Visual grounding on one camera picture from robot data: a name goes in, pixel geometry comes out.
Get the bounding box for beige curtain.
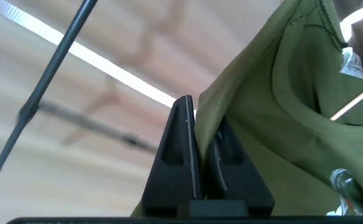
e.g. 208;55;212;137
0;0;363;218

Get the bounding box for green printed shirt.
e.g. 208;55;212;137
129;0;363;218

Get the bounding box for black clothes rack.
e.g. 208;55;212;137
0;0;158;182

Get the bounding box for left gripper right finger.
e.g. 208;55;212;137
205;116;275;217

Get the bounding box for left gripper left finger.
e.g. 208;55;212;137
141;94;203;218

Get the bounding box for pink clothes hanger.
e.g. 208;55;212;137
329;78;363;122

